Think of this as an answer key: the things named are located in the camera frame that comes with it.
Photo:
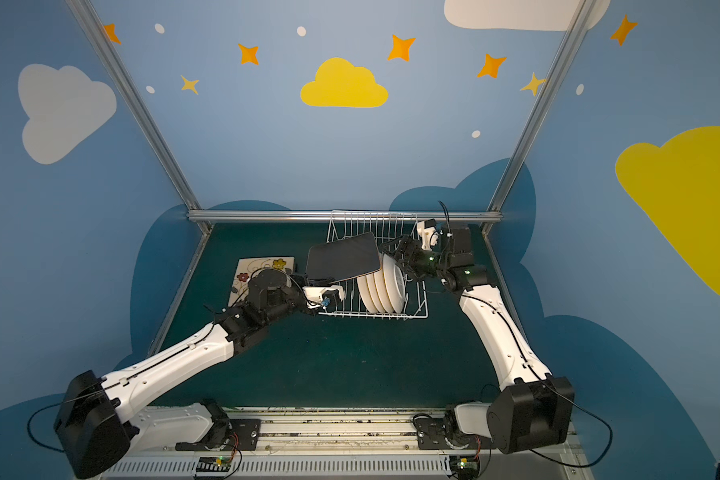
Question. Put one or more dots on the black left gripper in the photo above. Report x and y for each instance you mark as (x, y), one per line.
(334, 297)

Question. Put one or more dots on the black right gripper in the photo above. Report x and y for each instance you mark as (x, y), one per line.
(405, 250)

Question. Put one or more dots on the white round plate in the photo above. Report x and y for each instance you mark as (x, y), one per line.
(394, 284)
(365, 295)
(371, 285)
(382, 293)

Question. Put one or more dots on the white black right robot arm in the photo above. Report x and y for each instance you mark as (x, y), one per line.
(533, 408)

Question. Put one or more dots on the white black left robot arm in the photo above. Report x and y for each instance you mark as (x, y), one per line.
(94, 421)

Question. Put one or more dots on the left small circuit board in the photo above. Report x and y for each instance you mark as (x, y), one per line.
(215, 467)

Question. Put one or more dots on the small circuit board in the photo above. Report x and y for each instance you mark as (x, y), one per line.
(464, 468)
(215, 467)

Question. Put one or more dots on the right small circuit board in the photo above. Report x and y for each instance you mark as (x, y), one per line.
(464, 468)

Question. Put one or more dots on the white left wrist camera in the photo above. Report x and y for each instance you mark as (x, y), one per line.
(328, 299)

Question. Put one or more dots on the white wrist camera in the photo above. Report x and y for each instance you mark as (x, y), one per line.
(328, 299)
(428, 233)

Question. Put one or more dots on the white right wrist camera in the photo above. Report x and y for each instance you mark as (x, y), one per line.
(428, 233)

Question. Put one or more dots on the white wire dish rack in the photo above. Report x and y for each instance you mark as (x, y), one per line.
(416, 306)

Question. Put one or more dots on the aluminium back frame rail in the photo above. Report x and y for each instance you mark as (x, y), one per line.
(252, 216)

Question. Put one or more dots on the aluminium right corner post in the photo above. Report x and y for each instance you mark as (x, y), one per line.
(561, 63)

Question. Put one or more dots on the aluminium corner post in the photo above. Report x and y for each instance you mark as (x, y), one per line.
(561, 63)
(90, 23)

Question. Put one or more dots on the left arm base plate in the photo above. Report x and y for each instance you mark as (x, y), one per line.
(230, 434)

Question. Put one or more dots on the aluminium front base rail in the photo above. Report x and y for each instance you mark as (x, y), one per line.
(324, 443)

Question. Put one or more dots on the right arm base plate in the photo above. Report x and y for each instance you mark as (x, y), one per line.
(443, 433)

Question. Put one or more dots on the aluminium left corner post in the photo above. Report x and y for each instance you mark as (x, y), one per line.
(90, 23)

